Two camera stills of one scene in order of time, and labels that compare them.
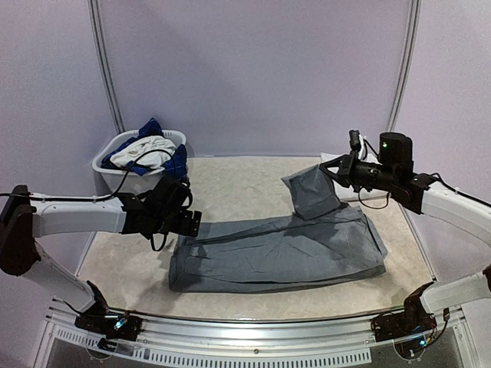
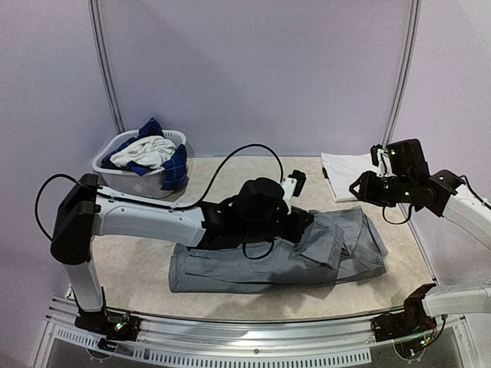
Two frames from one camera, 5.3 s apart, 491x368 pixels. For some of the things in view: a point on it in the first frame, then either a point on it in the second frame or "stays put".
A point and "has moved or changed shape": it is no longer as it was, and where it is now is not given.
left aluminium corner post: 94,7 stays put
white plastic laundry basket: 126,181 stays put
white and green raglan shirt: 346,192 stays put
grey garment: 321,241 has moved or changed shape
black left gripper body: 168,225 -> 258,231
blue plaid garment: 176,164 stays put
